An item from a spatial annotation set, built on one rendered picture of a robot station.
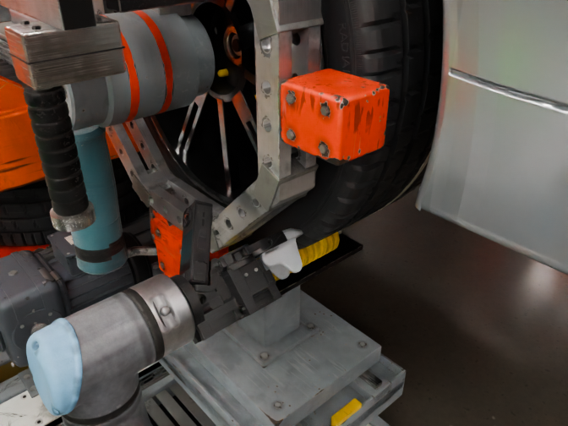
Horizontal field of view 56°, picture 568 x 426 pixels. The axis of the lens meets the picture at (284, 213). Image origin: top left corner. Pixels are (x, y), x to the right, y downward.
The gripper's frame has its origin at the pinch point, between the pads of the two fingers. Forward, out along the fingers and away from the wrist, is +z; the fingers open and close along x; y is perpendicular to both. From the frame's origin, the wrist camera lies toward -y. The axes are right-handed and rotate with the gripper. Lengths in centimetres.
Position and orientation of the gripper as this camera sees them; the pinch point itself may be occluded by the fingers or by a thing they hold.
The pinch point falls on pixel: (292, 231)
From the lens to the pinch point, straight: 75.8
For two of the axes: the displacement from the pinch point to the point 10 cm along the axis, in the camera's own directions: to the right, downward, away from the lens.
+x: 4.7, -3.4, -8.2
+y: 4.7, 8.8, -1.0
